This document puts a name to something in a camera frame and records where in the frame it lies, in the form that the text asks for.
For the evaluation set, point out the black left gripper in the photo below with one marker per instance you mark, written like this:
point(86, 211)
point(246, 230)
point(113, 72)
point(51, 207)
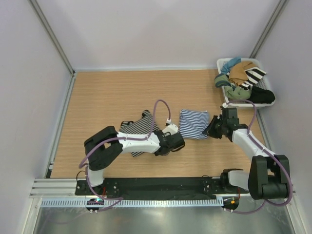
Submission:
point(165, 134)

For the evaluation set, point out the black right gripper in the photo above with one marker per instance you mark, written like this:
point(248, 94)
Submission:
point(209, 130)

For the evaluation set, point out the blue white striped tank top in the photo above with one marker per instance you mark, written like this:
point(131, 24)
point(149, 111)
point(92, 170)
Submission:
point(193, 123)

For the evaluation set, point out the black white striped tank top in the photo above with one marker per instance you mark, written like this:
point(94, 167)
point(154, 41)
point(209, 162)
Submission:
point(141, 126)

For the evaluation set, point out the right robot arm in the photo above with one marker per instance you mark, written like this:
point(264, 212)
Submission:
point(269, 174)

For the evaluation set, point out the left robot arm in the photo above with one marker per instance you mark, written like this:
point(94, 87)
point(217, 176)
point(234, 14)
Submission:
point(105, 146)

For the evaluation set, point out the olive green garment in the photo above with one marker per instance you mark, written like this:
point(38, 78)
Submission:
point(231, 91)

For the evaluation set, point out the tan brown garment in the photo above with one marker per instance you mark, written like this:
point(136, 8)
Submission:
point(237, 73)

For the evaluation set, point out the teal blue garment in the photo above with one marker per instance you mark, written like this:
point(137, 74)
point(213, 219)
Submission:
point(231, 63)

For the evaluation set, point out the wide black white striped garment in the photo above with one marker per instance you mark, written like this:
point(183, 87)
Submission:
point(254, 76)

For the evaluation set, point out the white plastic laundry basket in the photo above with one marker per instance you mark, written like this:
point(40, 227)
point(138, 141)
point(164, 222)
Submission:
point(240, 103)

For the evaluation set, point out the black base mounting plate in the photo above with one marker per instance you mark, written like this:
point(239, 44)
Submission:
point(127, 186)

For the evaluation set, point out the aluminium front rail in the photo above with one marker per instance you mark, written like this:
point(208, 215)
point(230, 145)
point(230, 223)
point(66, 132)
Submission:
point(81, 187)

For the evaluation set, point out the perforated cable duct strip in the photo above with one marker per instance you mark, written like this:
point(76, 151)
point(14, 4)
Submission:
point(96, 203)

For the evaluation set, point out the right aluminium corner post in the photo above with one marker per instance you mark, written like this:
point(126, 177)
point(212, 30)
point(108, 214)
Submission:
point(277, 12)

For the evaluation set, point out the aluminium corner post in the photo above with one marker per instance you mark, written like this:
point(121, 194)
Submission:
point(48, 29)
point(277, 12)

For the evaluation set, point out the left aluminium corner post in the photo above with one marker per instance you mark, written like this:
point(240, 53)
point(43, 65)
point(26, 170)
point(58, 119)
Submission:
point(48, 29)

